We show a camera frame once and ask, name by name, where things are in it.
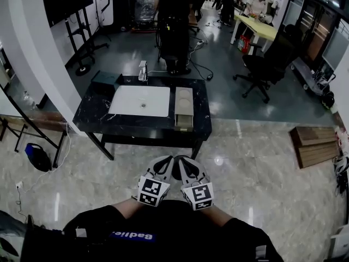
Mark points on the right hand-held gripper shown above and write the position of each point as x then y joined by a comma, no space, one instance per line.
200,194

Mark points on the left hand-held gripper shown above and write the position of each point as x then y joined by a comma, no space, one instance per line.
152,190

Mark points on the grey box drawer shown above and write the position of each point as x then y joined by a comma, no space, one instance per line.
184,121

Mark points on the grey box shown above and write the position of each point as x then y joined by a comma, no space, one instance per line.
184,100

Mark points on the person's left forearm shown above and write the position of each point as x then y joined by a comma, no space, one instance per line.
128,207

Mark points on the person's right forearm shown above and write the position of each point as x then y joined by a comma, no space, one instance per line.
218,214

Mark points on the dark green box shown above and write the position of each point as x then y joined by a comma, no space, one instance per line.
105,81

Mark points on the person's black t-shirt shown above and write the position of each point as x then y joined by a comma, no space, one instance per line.
177,239

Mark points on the black marble table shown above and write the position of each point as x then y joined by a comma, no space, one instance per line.
136,125

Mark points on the white sink basin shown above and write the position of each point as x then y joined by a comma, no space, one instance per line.
140,101

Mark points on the black power adapter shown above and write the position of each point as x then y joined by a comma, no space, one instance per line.
210,77

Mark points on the chrome faucet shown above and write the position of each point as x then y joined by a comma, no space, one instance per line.
142,71

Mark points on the blue and black bag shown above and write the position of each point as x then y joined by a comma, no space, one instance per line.
38,157

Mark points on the wooden slat panels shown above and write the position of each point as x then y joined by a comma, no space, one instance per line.
316,143

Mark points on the white power strip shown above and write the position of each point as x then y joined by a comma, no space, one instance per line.
19,185

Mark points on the black office chair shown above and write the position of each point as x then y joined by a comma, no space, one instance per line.
263,67

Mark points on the white helmet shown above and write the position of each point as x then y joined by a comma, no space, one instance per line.
342,164

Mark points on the white appliance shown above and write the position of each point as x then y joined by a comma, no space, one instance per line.
339,244

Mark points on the red shopping bag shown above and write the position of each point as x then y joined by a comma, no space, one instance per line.
244,43

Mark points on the black helmet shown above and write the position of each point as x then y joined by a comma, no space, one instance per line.
328,100

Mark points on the grey platform cart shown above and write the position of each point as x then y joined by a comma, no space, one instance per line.
306,74

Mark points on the black monitor stand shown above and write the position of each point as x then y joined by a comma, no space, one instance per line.
81,42

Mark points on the yellow-green table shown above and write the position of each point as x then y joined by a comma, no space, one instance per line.
256,27

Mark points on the plastic wrapped equipment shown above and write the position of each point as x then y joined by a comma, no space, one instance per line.
144,9

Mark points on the black standing desk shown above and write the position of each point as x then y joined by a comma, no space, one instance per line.
117,5

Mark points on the grey whiteboard panel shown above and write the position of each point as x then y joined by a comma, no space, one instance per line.
334,49

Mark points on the black monitor screen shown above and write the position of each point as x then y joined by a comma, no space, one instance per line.
66,0

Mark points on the black folding table frame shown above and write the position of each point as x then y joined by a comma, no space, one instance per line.
32,130

